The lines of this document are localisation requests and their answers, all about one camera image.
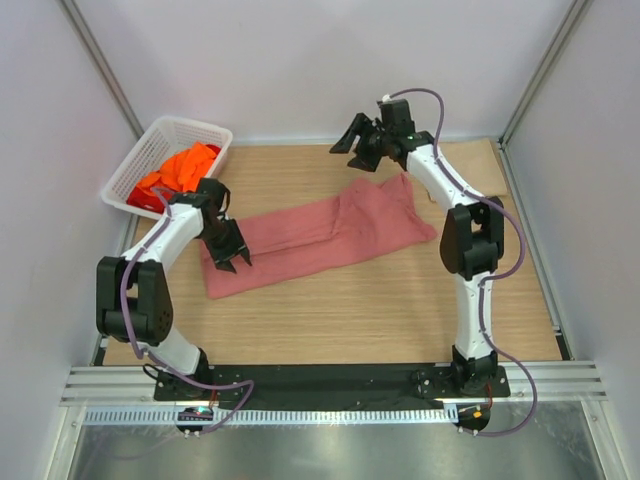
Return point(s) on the aluminium frame post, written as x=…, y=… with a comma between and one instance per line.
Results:
x=98, y=59
x=560, y=40

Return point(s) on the right aluminium frame post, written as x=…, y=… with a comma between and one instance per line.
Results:
x=560, y=40

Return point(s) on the left aluminium frame post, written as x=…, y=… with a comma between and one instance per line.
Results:
x=98, y=59

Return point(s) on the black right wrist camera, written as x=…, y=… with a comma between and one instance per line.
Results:
x=396, y=117

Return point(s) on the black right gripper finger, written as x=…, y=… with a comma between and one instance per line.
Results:
x=360, y=127
x=366, y=164

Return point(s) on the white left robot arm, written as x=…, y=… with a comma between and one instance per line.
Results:
x=133, y=302

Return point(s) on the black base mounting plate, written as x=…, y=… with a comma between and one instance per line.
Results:
x=354, y=387

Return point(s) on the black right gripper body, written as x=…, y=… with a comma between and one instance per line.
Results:
x=374, y=140

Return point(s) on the white plastic laundry basket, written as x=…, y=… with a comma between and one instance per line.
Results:
x=164, y=138

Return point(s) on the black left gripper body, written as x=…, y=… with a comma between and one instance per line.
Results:
x=223, y=240

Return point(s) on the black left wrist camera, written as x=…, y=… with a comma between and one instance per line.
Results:
x=216, y=196

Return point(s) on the white slotted cable duct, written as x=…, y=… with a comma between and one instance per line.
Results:
x=197, y=415

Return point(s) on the orange t shirt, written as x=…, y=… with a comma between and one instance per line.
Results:
x=178, y=174

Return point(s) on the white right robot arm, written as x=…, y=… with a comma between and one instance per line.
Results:
x=472, y=239

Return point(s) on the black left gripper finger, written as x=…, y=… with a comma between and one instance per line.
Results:
x=224, y=265
x=244, y=253

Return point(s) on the pink t shirt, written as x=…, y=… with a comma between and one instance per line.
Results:
x=364, y=221

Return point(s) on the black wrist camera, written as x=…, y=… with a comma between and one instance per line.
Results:
x=396, y=117
x=216, y=196

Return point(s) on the folded beige t shirt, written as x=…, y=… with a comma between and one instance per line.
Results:
x=478, y=164

